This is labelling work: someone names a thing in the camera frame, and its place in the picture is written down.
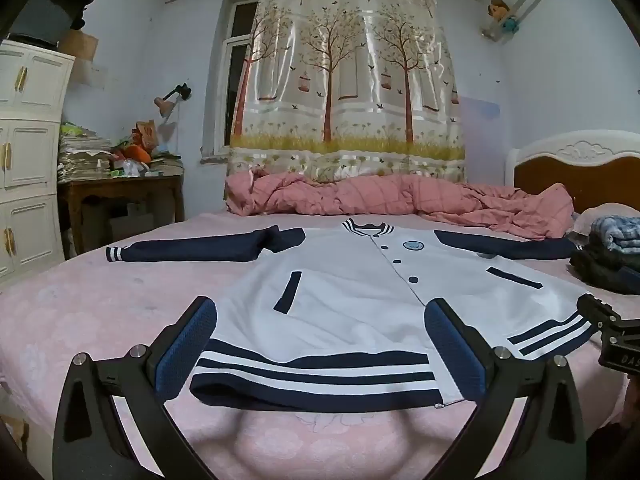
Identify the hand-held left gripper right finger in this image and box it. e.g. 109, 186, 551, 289
423, 297, 587, 480

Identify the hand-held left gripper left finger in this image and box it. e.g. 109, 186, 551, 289
52, 296, 219, 480

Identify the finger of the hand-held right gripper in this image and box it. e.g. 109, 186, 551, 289
576, 294, 623, 341

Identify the white and navy jacket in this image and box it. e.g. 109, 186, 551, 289
105, 219, 601, 413

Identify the pile of folded clothes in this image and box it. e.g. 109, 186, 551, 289
570, 215, 640, 295

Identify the bed with pink sheet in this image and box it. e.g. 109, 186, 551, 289
0, 210, 640, 480

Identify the pink bed blanket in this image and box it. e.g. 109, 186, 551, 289
570, 202, 640, 236

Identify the grey cardboard box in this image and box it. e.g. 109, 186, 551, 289
107, 212, 156, 243

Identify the white and brown headboard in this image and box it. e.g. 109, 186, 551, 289
506, 130, 640, 216

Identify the pink checked quilt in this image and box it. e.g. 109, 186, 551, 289
224, 169, 576, 240

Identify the brown wooden desk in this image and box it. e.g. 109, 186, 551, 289
57, 174, 186, 261

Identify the stack of books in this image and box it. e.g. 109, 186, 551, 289
149, 156, 184, 177

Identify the orange plush toy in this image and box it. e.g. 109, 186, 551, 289
112, 120, 158, 163

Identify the stack of papers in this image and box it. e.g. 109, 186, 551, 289
57, 122, 113, 181

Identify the cream drawer cabinet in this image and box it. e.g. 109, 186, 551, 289
0, 40, 76, 293

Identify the pink desk lamp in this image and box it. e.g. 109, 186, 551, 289
153, 83, 193, 153

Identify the white framed window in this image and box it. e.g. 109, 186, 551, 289
200, 0, 266, 161

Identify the tree print curtain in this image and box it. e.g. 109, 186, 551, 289
227, 0, 467, 183

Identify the dark storage bag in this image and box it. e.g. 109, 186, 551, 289
7, 0, 103, 46

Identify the wall plush toy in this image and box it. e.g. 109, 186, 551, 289
487, 0, 522, 36

